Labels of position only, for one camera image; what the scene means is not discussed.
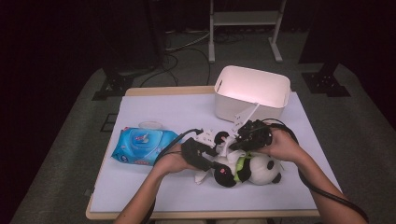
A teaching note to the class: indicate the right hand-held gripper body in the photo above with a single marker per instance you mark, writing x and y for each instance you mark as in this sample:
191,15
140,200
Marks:
257,135

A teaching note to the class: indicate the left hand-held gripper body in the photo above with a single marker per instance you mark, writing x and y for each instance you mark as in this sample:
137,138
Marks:
193,152

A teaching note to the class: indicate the white wet wipe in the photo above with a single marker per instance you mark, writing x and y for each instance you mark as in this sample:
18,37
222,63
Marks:
232,154

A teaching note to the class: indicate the panda plush toy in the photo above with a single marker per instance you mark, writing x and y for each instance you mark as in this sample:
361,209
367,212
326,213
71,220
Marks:
261,169

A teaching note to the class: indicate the white storage box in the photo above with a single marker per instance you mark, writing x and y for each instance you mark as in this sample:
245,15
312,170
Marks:
252,87

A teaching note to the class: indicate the blue wet wipes pack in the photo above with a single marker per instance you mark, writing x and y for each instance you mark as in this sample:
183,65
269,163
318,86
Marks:
140,146

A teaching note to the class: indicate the person's left hand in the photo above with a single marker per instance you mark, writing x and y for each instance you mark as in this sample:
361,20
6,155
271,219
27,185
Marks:
174,163

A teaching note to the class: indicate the person's right hand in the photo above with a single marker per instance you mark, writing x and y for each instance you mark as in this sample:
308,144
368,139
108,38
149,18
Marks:
285,144

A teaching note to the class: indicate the clear round plastic lid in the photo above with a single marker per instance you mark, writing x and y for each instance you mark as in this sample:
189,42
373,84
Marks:
150,125

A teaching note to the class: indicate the wooden table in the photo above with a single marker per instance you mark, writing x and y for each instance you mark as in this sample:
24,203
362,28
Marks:
162,90

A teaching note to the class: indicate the black stand base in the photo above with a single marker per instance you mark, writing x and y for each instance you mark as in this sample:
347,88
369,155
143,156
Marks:
115,84
327,84

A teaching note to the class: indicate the dark square floor plate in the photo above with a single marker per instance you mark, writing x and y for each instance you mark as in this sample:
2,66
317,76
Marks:
109,123

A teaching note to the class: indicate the white metal stand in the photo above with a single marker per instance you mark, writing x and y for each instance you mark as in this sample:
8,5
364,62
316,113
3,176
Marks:
246,18

